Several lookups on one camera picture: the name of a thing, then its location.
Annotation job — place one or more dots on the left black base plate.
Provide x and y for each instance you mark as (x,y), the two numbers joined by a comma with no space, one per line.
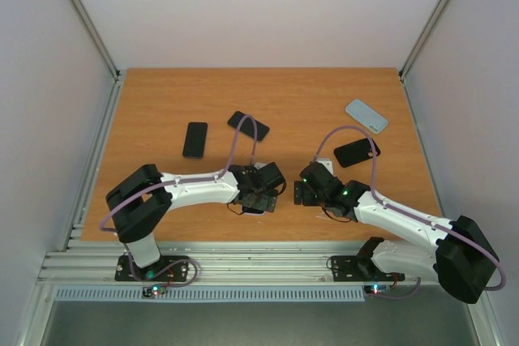
(168,268)

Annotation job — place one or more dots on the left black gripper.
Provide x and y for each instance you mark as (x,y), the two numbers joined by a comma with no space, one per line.
(267,203)

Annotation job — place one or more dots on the grey slotted cable duct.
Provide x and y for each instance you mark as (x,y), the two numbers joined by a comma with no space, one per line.
(211,294)

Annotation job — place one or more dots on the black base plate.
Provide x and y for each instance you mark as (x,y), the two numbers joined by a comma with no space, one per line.
(168,268)
(349,268)

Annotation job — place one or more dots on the black phone far left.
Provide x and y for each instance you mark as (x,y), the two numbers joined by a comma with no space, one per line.
(195,140)

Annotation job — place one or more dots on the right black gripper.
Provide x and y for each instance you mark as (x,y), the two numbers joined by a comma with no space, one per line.
(306,193)

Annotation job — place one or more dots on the black phone under stack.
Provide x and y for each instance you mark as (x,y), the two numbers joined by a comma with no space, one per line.
(257,131)

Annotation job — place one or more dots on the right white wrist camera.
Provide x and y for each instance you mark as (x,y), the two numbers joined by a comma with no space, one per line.
(327,163)

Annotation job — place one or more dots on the black phone case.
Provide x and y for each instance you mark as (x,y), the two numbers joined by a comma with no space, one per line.
(353,153)

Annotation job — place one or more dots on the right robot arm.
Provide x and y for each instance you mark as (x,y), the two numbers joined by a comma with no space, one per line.
(454,253)

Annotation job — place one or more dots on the black phone pink edge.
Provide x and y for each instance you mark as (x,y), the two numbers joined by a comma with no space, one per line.
(252,211)

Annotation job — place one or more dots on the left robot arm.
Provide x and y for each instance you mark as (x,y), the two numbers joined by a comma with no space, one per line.
(137,205)

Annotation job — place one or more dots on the aluminium corner post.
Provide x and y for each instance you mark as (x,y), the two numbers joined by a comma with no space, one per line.
(95,36)
(423,37)

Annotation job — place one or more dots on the right aluminium corner post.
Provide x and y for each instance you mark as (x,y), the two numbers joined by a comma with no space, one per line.
(423,37)

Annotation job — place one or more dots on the aluminium front frame rails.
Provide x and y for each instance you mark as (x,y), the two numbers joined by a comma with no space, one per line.
(220,263)

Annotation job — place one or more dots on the light blue phone case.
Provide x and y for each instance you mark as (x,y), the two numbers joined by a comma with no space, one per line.
(366,116)

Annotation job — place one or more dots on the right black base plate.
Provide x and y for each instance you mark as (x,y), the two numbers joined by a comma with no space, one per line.
(349,268)

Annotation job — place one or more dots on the left aluminium corner post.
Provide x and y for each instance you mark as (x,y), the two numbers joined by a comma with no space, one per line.
(95,36)

